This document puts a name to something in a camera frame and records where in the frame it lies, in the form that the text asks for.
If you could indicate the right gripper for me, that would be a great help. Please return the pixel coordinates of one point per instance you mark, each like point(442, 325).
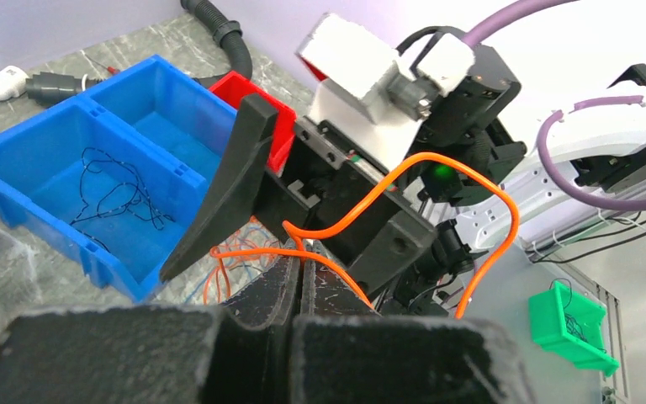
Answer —
point(384, 184)

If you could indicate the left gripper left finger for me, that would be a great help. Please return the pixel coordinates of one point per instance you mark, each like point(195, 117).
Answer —
point(153, 353)

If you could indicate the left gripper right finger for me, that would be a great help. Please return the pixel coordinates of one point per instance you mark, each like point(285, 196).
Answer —
point(354, 356)

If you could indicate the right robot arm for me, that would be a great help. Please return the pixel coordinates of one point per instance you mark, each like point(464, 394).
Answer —
point(465, 126)

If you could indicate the red plastic bin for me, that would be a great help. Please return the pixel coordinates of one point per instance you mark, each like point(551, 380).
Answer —
point(258, 110)

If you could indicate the blue double plastic bin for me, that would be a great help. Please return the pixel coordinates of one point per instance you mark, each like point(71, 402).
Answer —
point(113, 177)

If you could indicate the green plastic bin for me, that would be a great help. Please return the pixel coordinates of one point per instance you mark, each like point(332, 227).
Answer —
point(569, 324)

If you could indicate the white pipe fitting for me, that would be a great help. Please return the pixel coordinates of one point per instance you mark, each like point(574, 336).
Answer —
point(12, 82)

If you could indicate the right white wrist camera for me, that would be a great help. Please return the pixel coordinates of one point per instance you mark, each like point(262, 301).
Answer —
point(365, 92)

